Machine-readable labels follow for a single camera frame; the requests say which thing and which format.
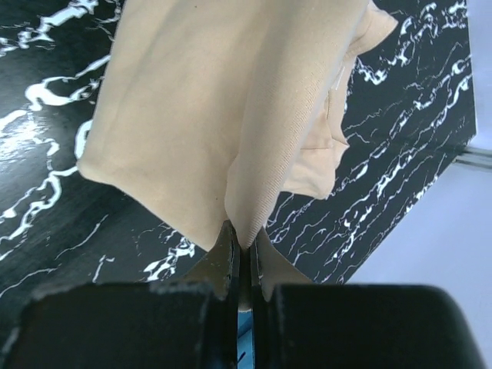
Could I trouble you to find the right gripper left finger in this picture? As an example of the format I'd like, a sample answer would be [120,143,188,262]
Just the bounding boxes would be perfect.
[183,221,241,300]

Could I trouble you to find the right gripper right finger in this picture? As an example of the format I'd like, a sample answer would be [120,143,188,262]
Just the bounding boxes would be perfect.
[250,228,312,301]

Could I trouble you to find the beige t shirt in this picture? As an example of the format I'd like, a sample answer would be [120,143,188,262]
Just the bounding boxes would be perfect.
[77,1,397,252]

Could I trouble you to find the folded blue t shirt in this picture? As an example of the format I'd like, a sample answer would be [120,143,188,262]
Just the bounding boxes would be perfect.
[238,311,254,369]

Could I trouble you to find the aluminium frame post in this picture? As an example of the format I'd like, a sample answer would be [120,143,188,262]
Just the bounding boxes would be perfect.
[454,147,492,171]

